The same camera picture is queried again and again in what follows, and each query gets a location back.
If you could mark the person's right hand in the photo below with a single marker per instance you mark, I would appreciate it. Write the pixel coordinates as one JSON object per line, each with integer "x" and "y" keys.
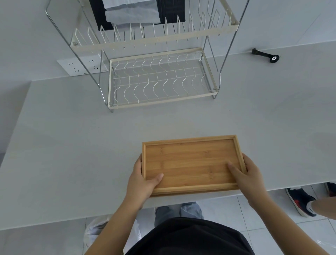
{"x": 252, "y": 184}

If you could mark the person's left hand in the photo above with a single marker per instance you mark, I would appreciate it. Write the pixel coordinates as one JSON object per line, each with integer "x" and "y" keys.
{"x": 139, "y": 186}

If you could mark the large wooden tray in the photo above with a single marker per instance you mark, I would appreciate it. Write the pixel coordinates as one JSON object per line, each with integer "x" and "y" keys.
{"x": 194, "y": 191}

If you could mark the two-tier white dish rack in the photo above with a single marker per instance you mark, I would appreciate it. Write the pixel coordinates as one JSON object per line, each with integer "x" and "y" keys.
{"x": 157, "y": 37}

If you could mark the person's left forearm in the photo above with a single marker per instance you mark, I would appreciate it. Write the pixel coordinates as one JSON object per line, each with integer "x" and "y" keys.
{"x": 113, "y": 231}

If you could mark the person's right forearm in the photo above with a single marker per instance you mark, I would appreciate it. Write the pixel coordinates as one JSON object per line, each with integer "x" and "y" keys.
{"x": 286, "y": 228}

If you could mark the black red sneaker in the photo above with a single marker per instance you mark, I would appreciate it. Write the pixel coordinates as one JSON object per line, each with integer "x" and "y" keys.
{"x": 299, "y": 201}
{"x": 330, "y": 189}

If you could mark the grey trousers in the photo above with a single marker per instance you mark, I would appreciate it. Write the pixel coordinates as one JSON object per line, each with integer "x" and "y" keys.
{"x": 189, "y": 210}

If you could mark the white plastic bag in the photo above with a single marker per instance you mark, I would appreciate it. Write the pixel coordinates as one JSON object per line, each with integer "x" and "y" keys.
{"x": 94, "y": 231}

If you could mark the black shirt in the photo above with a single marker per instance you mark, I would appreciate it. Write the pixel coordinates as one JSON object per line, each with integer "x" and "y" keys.
{"x": 189, "y": 239}

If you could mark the black roller tool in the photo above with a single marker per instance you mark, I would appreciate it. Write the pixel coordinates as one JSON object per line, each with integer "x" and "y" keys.
{"x": 263, "y": 54}

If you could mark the grey paper towel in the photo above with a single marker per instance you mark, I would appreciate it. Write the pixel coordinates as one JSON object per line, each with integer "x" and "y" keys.
{"x": 131, "y": 16}

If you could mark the black woven mat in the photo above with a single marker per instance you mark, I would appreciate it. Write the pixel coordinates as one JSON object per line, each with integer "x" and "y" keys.
{"x": 170, "y": 10}

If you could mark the white wall socket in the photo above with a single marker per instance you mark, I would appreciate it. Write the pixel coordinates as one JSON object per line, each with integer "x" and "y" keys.
{"x": 69, "y": 65}

